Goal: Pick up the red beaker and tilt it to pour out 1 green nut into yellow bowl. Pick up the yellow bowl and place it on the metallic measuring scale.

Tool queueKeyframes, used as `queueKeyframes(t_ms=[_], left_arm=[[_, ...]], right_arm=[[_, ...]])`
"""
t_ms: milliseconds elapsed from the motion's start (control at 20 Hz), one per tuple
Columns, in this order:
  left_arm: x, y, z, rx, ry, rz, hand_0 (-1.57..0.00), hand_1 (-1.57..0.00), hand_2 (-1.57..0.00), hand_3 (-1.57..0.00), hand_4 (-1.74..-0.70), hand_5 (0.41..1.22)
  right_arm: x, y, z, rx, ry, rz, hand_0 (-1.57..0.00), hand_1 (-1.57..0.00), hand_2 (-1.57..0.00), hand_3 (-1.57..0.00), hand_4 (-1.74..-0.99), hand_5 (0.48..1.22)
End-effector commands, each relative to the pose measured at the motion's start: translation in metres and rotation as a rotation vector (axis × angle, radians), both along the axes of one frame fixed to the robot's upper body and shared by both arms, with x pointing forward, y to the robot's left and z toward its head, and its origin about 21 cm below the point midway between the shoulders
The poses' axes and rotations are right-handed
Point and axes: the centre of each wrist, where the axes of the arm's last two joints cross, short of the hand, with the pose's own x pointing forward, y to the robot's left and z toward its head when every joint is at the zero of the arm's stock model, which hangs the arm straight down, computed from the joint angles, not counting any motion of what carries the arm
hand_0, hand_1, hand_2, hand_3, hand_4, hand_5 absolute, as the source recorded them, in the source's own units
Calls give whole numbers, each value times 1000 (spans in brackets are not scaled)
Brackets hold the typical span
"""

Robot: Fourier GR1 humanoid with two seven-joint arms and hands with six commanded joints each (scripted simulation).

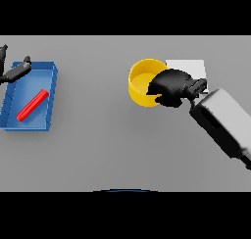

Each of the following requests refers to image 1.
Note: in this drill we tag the pale square measuring scale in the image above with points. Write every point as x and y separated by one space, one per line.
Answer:
191 70

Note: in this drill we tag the blue tray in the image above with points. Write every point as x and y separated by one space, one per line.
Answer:
28 96

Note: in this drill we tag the yellow bowl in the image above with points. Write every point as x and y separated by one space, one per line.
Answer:
141 83

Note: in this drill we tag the red beaker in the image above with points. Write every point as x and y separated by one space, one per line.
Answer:
32 105

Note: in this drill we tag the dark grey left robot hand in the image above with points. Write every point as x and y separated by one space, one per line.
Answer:
17 72

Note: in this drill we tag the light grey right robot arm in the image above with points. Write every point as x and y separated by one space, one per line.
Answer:
225 122

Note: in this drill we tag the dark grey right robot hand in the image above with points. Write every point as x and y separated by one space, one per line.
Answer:
173 85

